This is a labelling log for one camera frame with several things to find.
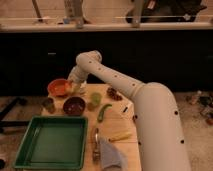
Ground red yellow apple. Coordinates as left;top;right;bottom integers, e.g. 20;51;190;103
65;82;72;93

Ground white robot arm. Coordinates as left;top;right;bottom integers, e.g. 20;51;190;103
69;50;191;171

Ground dark maroon bowl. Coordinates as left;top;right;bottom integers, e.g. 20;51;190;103
63;97;86;116

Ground orange red bowl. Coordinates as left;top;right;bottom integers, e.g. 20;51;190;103
47;78;68;97

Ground small white cup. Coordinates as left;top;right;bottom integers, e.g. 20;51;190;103
79;81;87;94

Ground green plastic cup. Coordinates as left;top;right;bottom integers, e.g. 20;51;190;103
88;92;102;110

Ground brown dried grapes bunch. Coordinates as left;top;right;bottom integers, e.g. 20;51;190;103
107;87;122;101

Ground green chili pepper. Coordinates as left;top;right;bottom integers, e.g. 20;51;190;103
97;104;112;123

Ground green plastic tray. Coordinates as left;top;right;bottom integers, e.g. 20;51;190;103
14;116;88;171

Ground yellow banana toy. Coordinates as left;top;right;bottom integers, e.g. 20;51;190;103
108;132;132;142

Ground silver metal fork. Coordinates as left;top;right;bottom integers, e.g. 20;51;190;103
92;128;100;163

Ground grey folded cloth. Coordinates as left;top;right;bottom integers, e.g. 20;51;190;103
99;138;127;171

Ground black stand legs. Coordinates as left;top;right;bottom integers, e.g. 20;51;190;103
0;97;29;129

